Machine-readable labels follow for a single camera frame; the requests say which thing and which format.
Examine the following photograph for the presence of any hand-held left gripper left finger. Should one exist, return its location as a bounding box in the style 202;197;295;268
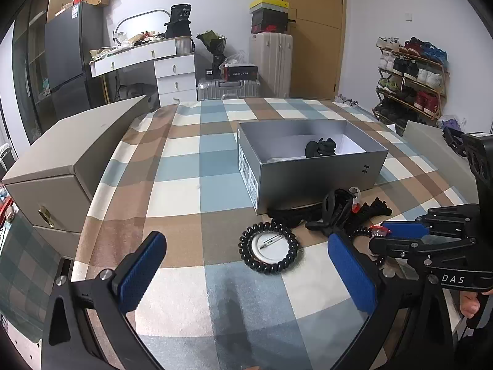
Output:
40;231;168;370

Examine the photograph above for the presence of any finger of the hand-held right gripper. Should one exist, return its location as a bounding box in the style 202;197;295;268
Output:
381;221;429;240
369;237;424;260

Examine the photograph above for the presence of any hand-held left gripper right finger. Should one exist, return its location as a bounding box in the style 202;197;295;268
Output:
327;232;460;370

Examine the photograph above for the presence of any black spiral hair tie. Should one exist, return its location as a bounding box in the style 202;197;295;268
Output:
238;221;300;275
351;225;386;268

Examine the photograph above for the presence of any black bow hair clip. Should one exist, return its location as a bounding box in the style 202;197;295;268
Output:
347;197;393;225

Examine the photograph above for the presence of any large black hair claw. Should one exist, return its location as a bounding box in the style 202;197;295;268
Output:
305;189;361;237

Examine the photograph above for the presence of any long black hair clip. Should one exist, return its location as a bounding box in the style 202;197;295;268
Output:
267;204;328;229

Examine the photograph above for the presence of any grey cardboard box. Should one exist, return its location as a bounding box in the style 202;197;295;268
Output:
236;119;389;215

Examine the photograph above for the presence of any small black hair claw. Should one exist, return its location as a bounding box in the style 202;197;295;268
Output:
304;137;337;158

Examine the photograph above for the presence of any person's right hand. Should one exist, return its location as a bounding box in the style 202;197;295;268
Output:
460;290;483;329

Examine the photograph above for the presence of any grey box lid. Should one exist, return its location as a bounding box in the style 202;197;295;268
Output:
401;120;479;206

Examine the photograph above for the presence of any pile of black hair clips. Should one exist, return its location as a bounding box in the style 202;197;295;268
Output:
442;126;466;157

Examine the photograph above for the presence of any checked tablecloth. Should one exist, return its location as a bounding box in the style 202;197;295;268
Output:
70;98;478;370

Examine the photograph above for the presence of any purple bag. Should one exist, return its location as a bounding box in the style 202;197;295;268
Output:
439;117;467;134

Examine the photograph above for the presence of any beige storage box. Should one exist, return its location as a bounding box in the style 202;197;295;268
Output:
2;94;149;245

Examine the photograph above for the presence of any wooden shoe rack with shoes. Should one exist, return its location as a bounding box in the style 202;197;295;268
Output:
372;37;450;127

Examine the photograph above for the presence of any grey clothes heap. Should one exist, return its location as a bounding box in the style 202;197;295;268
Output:
115;82;149;103

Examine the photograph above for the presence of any silver suitcase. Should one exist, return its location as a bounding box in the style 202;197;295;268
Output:
197;78;262;102

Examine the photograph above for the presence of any white dressing table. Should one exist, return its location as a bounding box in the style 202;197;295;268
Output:
89;39;198;107

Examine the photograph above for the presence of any white upright suitcase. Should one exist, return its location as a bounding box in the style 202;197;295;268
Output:
249;32;294;99

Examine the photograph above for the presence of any wooden door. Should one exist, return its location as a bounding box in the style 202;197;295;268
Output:
277;0;347;100

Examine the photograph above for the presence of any dark grey fridge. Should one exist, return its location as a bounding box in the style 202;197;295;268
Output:
44;2;105;115

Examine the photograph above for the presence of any black red flat box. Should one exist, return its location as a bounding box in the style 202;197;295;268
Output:
223;64;259;82

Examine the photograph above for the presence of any black wrapped flower bouquet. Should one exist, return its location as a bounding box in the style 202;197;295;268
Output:
196;30;228;80

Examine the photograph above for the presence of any red black shoe box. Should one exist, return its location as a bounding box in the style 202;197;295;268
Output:
251;23;290;35

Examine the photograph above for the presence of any oval mirror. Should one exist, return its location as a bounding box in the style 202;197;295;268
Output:
114;9;172;46

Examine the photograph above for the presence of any black bag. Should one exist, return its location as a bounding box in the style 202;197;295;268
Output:
164;4;193;39

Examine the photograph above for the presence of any yellow shoe box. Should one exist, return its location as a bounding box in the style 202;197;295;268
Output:
249;0;291;12

